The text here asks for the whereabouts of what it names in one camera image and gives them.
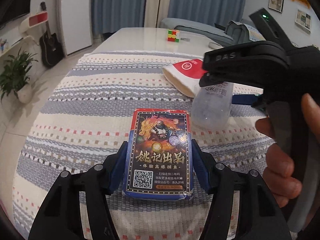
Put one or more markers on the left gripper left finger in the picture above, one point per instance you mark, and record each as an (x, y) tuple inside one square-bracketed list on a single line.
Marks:
[(75, 197)]

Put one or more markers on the playing card box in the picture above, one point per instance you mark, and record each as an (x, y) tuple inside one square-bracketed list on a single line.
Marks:
[(159, 160)]

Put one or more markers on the white tv shelf unit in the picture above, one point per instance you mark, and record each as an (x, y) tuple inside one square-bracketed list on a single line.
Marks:
[(24, 34)]

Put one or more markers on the blue curtain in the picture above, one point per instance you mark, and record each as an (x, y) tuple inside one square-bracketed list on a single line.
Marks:
[(109, 16)]

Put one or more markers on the potted green plant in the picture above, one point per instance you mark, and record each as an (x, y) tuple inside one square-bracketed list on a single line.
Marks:
[(15, 78)]

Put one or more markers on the wall picture frame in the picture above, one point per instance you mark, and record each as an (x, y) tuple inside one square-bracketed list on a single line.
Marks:
[(276, 5)]

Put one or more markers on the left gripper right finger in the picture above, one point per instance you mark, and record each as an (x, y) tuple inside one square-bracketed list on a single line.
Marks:
[(259, 216)]

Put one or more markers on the red white paper cup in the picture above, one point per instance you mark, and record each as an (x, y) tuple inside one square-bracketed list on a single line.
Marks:
[(185, 76)]

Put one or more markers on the rubiks cube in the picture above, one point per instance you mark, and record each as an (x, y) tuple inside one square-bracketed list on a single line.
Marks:
[(173, 35)]

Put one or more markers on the striped woven table cloth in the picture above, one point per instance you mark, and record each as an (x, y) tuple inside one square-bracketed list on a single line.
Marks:
[(89, 115)]

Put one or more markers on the white refrigerator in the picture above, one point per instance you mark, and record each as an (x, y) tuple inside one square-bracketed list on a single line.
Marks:
[(75, 24)]

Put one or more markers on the clear plastic bottle blue cap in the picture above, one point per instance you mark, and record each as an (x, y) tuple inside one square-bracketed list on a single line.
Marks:
[(211, 107)]

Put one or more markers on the right hand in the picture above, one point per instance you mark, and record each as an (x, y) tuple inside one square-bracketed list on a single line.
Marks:
[(280, 167)]

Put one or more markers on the black guitar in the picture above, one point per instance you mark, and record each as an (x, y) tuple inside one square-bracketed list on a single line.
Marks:
[(51, 49)]

